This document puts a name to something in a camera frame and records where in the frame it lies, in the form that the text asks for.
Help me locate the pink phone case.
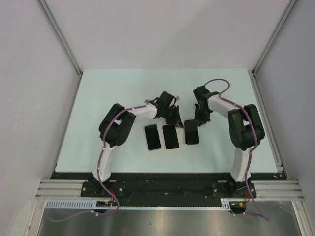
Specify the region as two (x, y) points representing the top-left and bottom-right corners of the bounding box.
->
(161, 123), (180, 151)

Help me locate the beige magsafe phone case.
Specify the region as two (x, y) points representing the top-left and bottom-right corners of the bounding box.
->
(182, 122), (199, 146)

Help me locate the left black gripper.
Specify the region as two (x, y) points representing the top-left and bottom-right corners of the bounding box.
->
(163, 106), (184, 129)

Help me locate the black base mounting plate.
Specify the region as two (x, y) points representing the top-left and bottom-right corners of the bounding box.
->
(51, 172), (256, 204)

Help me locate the white slotted cable duct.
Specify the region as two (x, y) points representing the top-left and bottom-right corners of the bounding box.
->
(46, 199), (247, 211)

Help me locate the right aluminium corner post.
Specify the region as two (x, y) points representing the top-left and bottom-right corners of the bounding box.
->
(251, 0), (298, 74)

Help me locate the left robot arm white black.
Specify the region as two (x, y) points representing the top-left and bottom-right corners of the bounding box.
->
(91, 91), (184, 197)

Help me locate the left aluminium corner post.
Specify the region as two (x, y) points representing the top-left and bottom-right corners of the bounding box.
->
(36, 0), (83, 77)

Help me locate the aluminium corner post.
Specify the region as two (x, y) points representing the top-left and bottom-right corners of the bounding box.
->
(36, 0), (83, 77)
(251, 0), (298, 74)

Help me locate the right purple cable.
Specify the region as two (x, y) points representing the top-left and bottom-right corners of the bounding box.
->
(204, 78), (269, 221)

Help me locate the clear magsafe phone case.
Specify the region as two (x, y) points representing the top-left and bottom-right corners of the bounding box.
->
(144, 123), (162, 151)

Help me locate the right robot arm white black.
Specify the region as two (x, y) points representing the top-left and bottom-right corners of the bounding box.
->
(193, 86), (265, 197)

